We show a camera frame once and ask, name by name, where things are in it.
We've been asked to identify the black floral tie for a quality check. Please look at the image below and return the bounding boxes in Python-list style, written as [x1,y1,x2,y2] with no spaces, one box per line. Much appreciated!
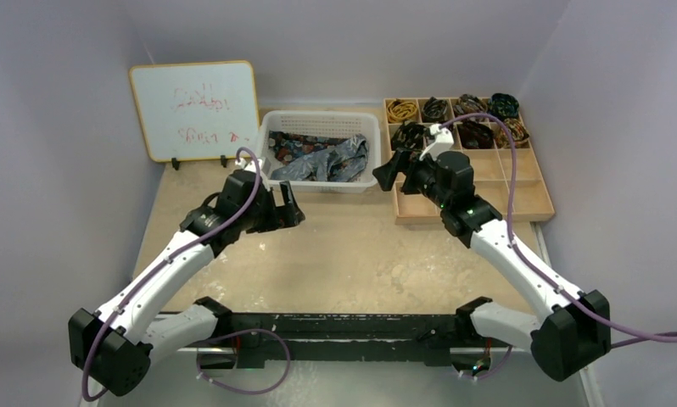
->
[390,121,428,150]

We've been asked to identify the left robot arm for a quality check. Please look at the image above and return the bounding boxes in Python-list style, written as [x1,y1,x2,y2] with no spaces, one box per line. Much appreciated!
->
[68,169,305,402]

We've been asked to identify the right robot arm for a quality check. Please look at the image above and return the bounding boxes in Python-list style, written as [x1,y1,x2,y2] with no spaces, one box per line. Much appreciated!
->
[372,149,612,382]

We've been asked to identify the grey blue patterned tie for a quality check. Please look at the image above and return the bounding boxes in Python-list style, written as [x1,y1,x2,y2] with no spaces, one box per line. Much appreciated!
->
[271,134,370,182]

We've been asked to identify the yellow rolled tie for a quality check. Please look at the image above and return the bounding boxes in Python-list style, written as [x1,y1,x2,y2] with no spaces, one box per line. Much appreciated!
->
[386,98,419,124]

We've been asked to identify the dark olive rolled tie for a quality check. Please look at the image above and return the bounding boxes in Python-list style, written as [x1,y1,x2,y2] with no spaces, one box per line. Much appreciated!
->
[422,97,450,123]

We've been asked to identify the dark colourful patterned tie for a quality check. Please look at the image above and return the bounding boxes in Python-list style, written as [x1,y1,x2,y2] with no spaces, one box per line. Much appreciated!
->
[267,131,344,165]

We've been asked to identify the white plastic basket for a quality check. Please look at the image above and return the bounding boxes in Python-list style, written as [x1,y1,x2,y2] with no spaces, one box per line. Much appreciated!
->
[256,110,382,193]

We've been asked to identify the dark maroon rolled tie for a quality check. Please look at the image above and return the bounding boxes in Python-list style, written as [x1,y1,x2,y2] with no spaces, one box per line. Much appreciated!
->
[457,121,494,149]

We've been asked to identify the wooden compartment tray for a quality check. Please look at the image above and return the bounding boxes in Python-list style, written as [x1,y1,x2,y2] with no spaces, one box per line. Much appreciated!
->
[383,95,555,222]

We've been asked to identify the brown patterned rolled tie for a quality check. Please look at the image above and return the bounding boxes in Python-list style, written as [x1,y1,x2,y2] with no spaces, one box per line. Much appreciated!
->
[453,93,488,116]

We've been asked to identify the orange brown rolled tie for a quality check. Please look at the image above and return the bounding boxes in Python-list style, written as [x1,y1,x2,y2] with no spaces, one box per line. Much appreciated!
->
[495,118,530,148]

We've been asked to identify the dark green rolled tie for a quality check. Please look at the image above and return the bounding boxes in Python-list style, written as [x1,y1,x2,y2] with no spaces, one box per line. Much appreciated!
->
[487,92,520,120]

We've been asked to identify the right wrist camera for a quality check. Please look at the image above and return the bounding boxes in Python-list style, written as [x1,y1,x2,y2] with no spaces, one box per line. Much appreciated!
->
[419,123,454,161]

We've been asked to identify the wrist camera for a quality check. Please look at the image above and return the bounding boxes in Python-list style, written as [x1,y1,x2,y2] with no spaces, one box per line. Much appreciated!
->
[419,123,454,161]
[235,158,271,191]

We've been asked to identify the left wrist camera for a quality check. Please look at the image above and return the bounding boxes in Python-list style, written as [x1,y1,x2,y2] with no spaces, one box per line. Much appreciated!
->
[235,158,271,191]

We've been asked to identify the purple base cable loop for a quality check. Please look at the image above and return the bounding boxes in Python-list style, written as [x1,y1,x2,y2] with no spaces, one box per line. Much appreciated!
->
[195,329,293,395]

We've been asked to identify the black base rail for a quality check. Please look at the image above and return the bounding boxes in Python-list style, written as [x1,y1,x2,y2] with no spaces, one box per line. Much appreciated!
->
[195,297,491,369]

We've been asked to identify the white whiteboard orange frame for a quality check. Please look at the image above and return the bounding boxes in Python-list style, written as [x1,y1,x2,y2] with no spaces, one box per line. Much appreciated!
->
[128,60,261,163]

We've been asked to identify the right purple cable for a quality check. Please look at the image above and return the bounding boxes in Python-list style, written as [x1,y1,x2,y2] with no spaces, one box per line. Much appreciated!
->
[436,113,677,350]

